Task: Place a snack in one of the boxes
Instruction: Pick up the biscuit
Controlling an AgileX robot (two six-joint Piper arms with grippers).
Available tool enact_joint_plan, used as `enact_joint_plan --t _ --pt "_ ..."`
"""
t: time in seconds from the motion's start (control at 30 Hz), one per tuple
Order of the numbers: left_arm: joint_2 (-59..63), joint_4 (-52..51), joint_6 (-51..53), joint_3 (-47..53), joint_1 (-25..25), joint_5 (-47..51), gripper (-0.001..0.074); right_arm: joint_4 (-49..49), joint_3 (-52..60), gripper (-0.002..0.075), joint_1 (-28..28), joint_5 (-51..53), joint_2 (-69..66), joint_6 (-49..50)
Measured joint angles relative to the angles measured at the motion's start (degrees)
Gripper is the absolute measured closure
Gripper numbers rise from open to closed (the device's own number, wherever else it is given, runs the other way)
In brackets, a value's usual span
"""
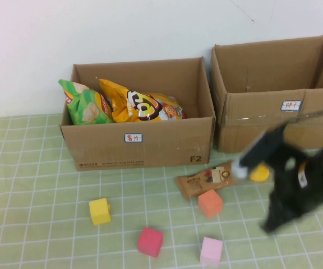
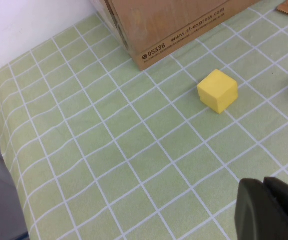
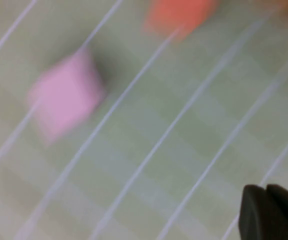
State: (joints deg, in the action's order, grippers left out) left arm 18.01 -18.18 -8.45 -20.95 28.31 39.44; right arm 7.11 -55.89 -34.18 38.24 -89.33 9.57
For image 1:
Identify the green checked tablecloth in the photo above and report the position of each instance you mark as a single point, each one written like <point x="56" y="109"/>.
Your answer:
<point x="24" y="196"/>

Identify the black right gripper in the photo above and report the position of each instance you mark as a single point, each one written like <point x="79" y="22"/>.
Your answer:
<point x="289" y="182"/>

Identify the pink foam cube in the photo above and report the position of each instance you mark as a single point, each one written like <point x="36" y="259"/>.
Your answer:
<point x="211" y="251"/>

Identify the red foam cube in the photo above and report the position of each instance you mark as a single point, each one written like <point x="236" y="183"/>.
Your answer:
<point x="149" y="242"/>

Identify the yellow-orange chip bag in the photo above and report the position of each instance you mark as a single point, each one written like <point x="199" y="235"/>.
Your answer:
<point x="144" y="107"/>

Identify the white label on F2 box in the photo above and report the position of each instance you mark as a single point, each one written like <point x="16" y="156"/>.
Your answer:
<point x="133" y="138"/>

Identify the white label on taped box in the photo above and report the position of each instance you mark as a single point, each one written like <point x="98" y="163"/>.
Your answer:
<point x="291" y="106"/>

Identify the orange foam cube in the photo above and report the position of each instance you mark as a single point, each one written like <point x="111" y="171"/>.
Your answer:
<point x="210" y="203"/>

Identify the green Lay's chip bag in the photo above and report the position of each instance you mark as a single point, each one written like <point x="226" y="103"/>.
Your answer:
<point x="88" y="109"/>

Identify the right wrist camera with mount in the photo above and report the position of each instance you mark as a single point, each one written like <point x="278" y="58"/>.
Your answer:
<point x="256" y="151"/>

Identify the brown snack bar packet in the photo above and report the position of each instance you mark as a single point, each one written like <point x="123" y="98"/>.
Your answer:
<point x="203" y="182"/>

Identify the cardboard box with F2 print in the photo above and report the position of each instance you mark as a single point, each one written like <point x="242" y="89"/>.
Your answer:
<point x="161" y="152"/>

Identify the taped cardboard box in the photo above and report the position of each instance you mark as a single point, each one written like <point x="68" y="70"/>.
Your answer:
<point x="256" y="131"/>

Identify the yellow rubber duck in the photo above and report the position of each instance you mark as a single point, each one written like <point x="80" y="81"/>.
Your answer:
<point x="259" y="174"/>

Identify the yellow foam cube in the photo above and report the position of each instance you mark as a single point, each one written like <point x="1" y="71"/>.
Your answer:
<point x="99" y="211"/>

